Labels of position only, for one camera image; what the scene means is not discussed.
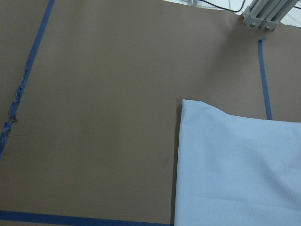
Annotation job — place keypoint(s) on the light blue t-shirt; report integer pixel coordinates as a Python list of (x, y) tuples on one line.
[(236, 171)]

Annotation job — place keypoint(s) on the aluminium frame post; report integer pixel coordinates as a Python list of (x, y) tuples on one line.
[(266, 14)]

